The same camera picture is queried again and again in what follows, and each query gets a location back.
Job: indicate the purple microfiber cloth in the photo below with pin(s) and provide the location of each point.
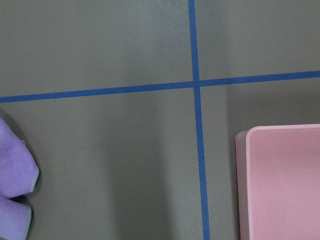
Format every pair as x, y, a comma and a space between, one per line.
18, 176

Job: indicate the pink plastic tray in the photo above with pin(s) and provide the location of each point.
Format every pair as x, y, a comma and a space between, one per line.
278, 181

